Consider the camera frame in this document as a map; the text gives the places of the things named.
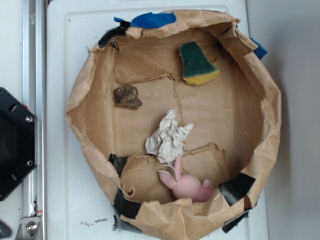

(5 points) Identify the aluminium extrusion rail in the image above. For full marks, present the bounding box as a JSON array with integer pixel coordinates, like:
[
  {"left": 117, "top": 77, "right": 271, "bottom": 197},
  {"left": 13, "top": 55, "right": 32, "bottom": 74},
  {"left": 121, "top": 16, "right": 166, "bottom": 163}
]
[{"left": 22, "top": 0, "right": 49, "bottom": 240}]

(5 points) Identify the green and yellow sponge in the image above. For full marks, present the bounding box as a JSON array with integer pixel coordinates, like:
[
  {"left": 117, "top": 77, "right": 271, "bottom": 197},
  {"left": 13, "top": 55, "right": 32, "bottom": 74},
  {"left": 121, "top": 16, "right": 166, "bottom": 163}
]
[{"left": 179, "top": 41, "right": 220, "bottom": 86}]

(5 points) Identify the crumpled white paper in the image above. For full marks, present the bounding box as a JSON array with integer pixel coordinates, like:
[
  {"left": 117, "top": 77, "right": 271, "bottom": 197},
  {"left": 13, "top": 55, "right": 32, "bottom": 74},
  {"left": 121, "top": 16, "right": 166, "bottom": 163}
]
[{"left": 145, "top": 110, "right": 194, "bottom": 165}]

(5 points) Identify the white plastic tray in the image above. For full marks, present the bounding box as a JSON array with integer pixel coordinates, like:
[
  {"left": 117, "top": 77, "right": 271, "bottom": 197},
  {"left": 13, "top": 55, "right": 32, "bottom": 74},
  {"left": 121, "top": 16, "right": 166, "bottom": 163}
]
[{"left": 45, "top": 0, "right": 270, "bottom": 240}]

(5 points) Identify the pink plush bunny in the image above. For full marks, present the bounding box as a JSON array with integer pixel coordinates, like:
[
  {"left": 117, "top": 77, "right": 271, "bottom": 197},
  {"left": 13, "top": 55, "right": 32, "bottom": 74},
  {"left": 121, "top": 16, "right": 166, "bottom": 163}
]
[{"left": 157, "top": 155, "right": 217, "bottom": 203}]

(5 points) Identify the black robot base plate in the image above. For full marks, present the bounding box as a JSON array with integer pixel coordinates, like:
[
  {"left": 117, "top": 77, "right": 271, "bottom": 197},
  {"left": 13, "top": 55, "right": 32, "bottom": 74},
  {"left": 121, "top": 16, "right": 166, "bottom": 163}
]
[{"left": 0, "top": 87, "right": 37, "bottom": 201}]

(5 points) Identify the brown paper bag bin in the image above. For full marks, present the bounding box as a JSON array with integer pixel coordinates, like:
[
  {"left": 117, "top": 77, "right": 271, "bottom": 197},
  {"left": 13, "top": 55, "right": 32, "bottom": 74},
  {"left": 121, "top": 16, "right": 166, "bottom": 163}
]
[{"left": 65, "top": 9, "right": 282, "bottom": 240}]

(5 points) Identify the metal corner bracket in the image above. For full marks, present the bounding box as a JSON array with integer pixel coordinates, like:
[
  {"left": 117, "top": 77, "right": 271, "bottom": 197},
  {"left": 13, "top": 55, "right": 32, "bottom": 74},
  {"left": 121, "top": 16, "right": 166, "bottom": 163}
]
[{"left": 15, "top": 216, "right": 41, "bottom": 240}]

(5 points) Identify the brown rock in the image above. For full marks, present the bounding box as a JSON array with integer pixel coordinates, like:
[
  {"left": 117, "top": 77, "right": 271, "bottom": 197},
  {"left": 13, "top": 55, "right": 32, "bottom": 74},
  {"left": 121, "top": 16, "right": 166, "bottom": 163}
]
[{"left": 113, "top": 85, "right": 143, "bottom": 110}]

